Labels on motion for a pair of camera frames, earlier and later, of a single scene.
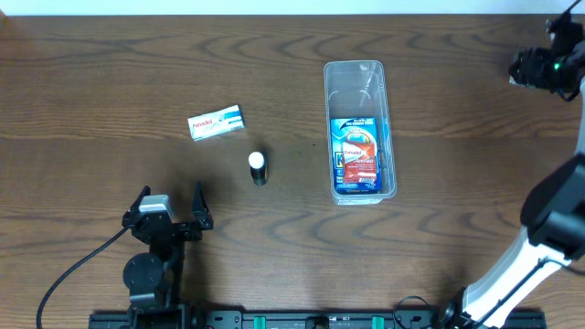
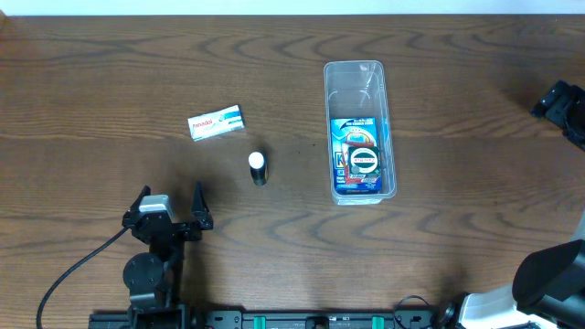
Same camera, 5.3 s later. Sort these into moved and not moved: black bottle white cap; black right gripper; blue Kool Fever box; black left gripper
Moved: black right gripper
Not moved: black left gripper; blue Kool Fever box; black bottle white cap
